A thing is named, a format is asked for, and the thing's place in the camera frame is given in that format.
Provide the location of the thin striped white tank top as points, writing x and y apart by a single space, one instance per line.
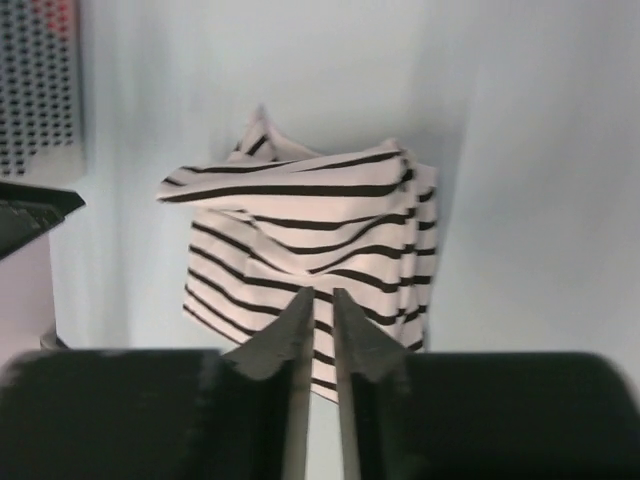
277 217

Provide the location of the grey plastic laundry basket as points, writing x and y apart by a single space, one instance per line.
41 93

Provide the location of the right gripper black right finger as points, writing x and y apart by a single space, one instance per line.
524 415

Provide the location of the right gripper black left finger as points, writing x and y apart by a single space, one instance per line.
163 414

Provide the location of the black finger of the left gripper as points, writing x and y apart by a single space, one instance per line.
29 212

